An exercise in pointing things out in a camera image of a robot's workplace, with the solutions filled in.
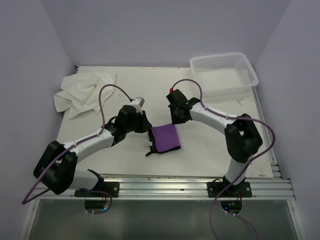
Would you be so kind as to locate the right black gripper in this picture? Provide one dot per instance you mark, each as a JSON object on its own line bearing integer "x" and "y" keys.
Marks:
{"x": 174, "y": 120}

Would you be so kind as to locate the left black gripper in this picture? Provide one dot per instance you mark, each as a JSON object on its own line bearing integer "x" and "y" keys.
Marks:
{"x": 145, "y": 124}

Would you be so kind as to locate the purple microfiber towel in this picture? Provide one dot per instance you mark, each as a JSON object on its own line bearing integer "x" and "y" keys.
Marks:
{"x": 163, "y": 139}

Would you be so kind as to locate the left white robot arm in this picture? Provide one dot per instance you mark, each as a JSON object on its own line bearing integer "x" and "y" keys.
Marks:
{"x": 56, "y": 168}

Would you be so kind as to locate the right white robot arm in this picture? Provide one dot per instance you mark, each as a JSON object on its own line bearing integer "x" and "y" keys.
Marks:
{"x": 242, "y": 137}

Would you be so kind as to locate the white perforated plastic basket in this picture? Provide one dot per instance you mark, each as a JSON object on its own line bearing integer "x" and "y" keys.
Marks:
{"x": 223, "y": 73}

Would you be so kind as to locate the white crumpled towel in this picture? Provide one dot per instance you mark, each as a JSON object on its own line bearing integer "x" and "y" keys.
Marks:
{"x": 79, "y": 92}

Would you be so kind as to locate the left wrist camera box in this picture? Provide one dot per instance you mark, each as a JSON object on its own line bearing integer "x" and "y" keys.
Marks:
{"x": 137, "y": 103}

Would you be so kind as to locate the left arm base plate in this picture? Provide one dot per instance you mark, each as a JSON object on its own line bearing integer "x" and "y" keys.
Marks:
{"x": 110, "y": 187}

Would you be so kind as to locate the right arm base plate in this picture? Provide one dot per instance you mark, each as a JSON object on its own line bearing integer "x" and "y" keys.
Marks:
{"x": 241, "y": 190}

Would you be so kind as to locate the aluminium mounting rail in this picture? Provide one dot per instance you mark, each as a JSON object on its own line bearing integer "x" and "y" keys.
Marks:
{"x": 195, "y": 188}

